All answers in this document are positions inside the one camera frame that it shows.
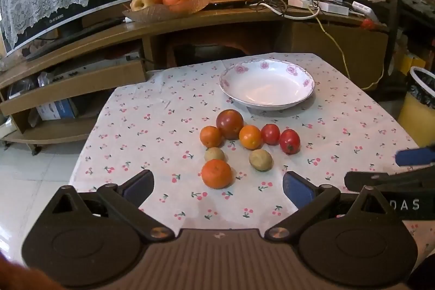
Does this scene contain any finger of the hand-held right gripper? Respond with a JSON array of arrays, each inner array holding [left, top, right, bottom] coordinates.
[[344, 166, 435, 192], [396, 145, 435, 167]]

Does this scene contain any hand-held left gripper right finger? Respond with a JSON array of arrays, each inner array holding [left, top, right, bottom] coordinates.
[[263, 171, 405, 241]]

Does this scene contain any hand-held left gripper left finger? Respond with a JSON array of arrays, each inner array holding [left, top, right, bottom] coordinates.
[[44, 170, 175, 241]]

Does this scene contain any brown kiwi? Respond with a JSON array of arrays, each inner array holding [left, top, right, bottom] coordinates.
[[249, 149, 273, 172], [204, 147, 225, 162]]

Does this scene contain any red tomato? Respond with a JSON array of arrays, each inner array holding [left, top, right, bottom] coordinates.
[[261, 124, 281, 146], [279, 129, 301, 155]]

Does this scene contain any small orange mandarin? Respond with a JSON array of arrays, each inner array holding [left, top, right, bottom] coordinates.
[[239, 125, 262, 150], [200, 126, 223, 148]]

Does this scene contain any large orange mandarin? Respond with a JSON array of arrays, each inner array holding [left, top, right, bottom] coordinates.
[[201, 159, 233, 189]]

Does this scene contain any dark red apple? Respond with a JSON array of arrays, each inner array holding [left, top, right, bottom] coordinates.
[[216, 109, 244, 141]]

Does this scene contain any white floral plate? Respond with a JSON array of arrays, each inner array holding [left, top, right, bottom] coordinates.
[[219, 60, 315, 111]]

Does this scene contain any yellow trash bin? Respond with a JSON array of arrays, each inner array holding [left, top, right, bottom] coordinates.
[[397, 66, 435, 148]]

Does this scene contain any cherry print tablecloth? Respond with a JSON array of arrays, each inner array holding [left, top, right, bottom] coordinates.
[[69, 52, 435, 277]]

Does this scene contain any yellow box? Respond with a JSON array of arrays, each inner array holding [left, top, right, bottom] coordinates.
[[400, 53, 426, 74]]

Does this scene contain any blue and white box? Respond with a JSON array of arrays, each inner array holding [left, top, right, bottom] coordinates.
[[37, 99, 79, 121]]

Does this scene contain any silver media player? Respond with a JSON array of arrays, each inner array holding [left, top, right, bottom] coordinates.
[[37, 52, 141, 87]]

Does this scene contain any white power strip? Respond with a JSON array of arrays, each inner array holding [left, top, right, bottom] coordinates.
[[352, 1, 378, 23]]

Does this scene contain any white rectangular box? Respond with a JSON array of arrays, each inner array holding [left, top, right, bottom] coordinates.
[[319, 1, 350, 16]]

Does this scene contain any leaf-shaped fruit dish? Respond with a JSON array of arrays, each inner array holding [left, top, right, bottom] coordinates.
[[122, 0, 213, 23]]

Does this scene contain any wooden television stand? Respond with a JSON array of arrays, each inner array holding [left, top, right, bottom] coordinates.
[[0, 0, 390, 155]]

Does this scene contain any yellow apple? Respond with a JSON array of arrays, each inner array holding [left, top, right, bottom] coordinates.
[[130, 0, 164, 12]]

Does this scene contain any black set-top box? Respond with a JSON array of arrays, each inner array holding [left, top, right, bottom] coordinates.
[[206, 0, 259, 10]]

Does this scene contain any yellow cable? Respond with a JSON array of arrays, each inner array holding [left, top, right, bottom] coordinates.
[[207, 0, 384, 91]]

